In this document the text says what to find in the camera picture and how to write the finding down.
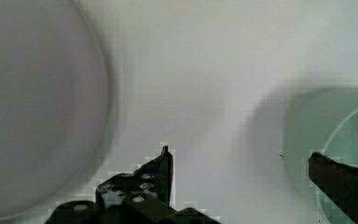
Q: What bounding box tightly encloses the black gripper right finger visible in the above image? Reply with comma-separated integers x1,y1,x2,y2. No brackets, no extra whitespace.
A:
308,152,358,224

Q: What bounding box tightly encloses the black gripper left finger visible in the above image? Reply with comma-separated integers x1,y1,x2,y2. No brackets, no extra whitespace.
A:
95,146,173,209

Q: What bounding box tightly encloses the green mug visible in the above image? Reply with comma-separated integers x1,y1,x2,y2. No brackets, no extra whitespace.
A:
284,89,358,224

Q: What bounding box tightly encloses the purple oval plate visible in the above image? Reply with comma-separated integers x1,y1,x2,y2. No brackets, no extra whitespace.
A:
0,0,108,220

